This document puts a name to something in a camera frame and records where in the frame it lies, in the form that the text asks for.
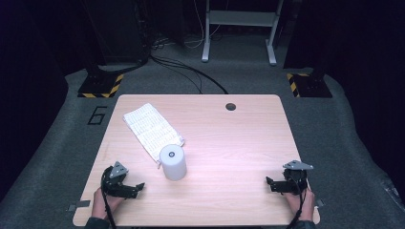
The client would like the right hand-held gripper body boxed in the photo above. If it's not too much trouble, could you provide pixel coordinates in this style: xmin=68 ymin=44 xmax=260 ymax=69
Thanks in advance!
xmin=275 ymin=159 xmax=314 ymax=196

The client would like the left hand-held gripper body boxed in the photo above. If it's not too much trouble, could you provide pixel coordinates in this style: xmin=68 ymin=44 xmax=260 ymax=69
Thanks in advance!
xmin=100 ymin=160 xmax=137 ymax=199

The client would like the white cloth towel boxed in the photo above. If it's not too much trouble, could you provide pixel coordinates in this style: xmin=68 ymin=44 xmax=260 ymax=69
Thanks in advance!
xmin=122 ymin=102 xmax=185 ymax=169

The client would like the person's left hand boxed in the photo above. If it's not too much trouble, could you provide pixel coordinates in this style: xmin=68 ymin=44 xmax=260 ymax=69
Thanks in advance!
xmin=92 ymin=187 xmax=124 ymax=221

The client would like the person's right hand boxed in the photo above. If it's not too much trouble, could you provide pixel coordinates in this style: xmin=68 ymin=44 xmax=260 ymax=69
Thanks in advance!
xmin=284 ymin=186 xmax=316 ymax=222

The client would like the black yellow striped stand base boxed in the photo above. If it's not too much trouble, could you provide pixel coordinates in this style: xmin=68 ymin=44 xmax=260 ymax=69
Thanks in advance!
xmin=286 ymin=72 xmax=333 ymax=99
xmin=77 ymin=72 xmax=125 ymax=99

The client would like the black cabinet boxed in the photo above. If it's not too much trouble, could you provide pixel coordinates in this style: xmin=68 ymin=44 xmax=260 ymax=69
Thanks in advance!
xmin=79 ymin=0 xmax=151 ymax=66

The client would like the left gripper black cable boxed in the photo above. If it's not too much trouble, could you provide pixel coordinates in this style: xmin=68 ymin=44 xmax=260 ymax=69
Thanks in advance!
xmin=100 ymin=165 xmax=117 ymax=229

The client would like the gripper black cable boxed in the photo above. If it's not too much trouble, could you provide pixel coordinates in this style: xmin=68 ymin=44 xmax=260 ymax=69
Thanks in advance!
xmin=286 ymin=174 xmax=309 ymax=229
xmin=100 ymin=165 xmax=117 ymax=229

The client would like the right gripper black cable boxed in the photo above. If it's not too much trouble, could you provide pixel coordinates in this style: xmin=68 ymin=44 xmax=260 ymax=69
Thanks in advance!
xmin=286 ymin=174 xmax=309 ymax=229

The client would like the black floor cable bundle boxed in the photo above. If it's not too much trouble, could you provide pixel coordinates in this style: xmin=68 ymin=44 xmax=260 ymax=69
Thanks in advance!
xmin=148 ymin=54 xmax=229 ymax=95

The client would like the white floor cable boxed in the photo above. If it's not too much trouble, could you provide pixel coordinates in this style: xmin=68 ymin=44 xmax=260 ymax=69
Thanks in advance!
xmin=183 ymin=0 xmax=230 ymax=50

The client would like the white metal desk frame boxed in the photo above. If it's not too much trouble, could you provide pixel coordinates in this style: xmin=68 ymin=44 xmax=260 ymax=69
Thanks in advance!
xmin=201 ymin=0 xmax=285 ymax=67

